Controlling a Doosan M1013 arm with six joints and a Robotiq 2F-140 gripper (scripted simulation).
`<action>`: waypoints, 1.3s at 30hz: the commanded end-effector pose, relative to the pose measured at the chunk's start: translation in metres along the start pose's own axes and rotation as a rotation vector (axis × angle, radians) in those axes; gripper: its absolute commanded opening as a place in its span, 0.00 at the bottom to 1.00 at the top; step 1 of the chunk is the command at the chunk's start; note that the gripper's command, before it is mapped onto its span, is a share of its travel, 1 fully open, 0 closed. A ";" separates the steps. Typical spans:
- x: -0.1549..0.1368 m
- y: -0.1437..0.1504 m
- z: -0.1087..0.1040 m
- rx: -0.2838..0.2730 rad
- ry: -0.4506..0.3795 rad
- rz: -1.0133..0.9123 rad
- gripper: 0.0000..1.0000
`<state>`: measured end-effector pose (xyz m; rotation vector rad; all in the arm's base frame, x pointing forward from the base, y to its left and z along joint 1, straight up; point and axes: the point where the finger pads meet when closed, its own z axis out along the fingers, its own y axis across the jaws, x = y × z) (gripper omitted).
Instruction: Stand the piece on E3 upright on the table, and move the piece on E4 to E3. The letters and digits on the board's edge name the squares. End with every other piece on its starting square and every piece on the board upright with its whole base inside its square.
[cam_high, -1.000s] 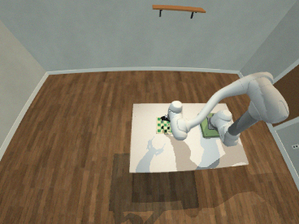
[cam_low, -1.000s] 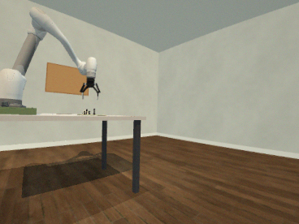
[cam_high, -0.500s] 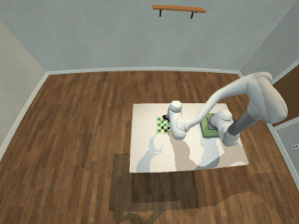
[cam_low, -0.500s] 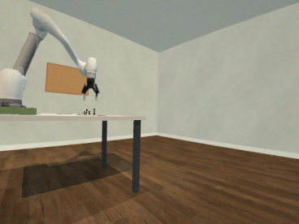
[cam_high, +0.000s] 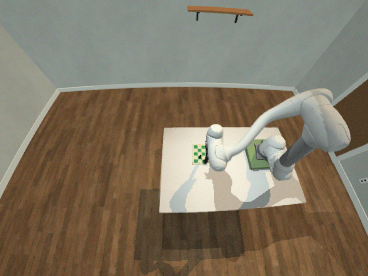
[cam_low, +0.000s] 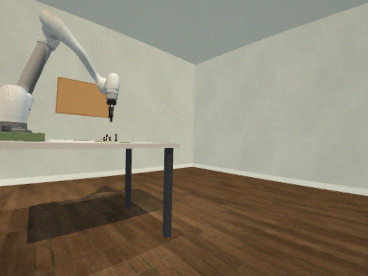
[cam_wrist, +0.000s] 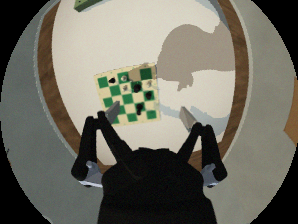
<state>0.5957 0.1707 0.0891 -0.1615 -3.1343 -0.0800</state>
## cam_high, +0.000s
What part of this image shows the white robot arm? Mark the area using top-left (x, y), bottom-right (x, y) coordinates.
top-left (205, 88), bottom-right (351, 181)

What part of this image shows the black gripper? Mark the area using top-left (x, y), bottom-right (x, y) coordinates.
top-left (203, 146), bottom-right (208, 165)

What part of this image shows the green and cream chessboard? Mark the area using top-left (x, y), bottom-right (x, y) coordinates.
top-left (192, 144), bottom-right (206, 165)

